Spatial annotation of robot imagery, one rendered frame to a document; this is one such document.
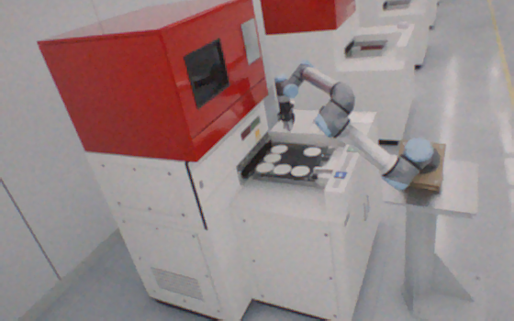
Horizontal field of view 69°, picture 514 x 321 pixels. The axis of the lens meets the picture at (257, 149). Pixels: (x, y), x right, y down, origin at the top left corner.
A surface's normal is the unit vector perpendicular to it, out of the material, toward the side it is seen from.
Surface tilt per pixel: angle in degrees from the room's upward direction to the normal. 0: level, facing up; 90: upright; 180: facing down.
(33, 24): 90
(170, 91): 90
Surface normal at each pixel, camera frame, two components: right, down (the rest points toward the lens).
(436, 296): -0.17, -0.87
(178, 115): -0.42, 0.49
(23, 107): 0.89, 0.07
